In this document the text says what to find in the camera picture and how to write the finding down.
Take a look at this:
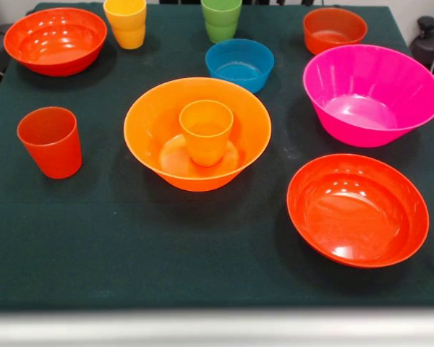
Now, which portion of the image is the orange cup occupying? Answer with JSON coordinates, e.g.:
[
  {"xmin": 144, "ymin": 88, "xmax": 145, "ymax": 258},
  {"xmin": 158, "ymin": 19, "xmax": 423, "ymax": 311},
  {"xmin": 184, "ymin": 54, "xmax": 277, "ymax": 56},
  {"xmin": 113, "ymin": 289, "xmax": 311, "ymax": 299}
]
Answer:
[{"xmin": 179, "ymin": 100, "xmax": 235, "ymax": 168}]

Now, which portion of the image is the large orange bowl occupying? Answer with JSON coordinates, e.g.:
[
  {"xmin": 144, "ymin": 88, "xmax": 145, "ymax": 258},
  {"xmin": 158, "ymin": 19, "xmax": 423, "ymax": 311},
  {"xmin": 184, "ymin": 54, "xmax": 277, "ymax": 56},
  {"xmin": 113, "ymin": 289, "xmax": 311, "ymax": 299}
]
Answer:
[{"xmin": 123, "ymin": 77, "xmax": 273, "ymax": 192}]

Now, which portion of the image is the large pink bowl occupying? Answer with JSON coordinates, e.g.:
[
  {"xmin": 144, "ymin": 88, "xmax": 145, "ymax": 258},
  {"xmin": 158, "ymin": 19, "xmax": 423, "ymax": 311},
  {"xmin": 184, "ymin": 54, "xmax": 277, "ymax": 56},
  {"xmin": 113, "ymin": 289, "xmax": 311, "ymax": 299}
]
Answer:
[{"xmin": 302, "ymin": 44, "xmax": 434, "ymax": 148}]

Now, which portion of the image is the small red bowl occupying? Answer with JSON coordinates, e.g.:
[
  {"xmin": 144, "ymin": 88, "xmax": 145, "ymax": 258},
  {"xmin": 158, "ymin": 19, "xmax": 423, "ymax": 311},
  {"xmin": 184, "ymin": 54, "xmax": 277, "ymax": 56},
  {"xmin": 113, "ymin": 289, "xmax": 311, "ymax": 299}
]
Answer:
[{"xmin": 302, "ymin": 7, "xmax": 368, "ymax": 56}]

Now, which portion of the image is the blue bowl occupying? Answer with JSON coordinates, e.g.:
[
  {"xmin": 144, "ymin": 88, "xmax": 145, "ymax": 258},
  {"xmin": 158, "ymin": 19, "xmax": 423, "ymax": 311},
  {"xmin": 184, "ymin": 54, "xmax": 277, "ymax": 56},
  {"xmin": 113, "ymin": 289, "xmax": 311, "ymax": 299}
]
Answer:
[{"xmin": 205, "ymin": 38, "xmax": 275, "ymax": 94}]

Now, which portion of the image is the dark green table cloth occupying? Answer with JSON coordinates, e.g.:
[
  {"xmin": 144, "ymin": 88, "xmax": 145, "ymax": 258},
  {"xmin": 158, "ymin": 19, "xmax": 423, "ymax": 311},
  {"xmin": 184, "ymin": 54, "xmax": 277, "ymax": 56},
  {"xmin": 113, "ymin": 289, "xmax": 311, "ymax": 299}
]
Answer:
[{"xmin": 0, "ymin": 2, "xmax": 434, "ymax": 312}]

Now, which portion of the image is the large red bowl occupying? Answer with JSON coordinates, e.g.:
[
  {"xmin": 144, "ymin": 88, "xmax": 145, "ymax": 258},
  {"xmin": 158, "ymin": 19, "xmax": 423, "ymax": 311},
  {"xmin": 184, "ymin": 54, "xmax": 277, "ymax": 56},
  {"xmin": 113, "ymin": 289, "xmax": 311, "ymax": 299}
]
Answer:
[
  {"xmin": 3, "ymin": 7, "xmax": 108, "ymax": 76},
  {"xmin": 286, "ymin": 153, "xmax": 430, "ymax": 269}
]

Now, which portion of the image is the green cup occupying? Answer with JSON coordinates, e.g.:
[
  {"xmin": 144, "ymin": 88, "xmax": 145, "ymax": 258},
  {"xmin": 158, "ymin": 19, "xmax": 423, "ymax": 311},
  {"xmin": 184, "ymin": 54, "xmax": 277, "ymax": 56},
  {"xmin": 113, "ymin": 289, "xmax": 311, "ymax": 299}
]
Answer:
[{"xmin": 200, "ymin": 0, "xmax": 243, "ymax": 44}]

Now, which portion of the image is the yellow cup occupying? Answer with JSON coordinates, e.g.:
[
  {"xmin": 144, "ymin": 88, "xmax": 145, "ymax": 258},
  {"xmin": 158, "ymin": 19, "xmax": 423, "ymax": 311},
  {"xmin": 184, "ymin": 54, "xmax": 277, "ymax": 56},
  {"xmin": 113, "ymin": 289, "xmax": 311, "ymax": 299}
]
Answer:
[{"xmin": 103, "ymin": 0, "xmax": 148, "ymax": 51}]

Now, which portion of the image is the red cup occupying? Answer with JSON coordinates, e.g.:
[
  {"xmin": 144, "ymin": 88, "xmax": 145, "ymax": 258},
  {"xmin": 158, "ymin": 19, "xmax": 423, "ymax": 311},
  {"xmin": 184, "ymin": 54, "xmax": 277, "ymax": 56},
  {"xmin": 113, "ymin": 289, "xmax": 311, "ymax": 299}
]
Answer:
[{"xmin": 17, "ymin": 106, "xmax": 83, "ymax": 180}]

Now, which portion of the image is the black round device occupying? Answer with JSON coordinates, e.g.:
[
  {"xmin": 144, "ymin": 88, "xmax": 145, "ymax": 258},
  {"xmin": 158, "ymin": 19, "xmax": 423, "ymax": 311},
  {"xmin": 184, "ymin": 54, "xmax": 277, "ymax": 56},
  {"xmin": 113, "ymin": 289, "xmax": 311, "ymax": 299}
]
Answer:
[{"xmin": 408, "ymin": 16, "xmax": 434, "ymax": 79}]

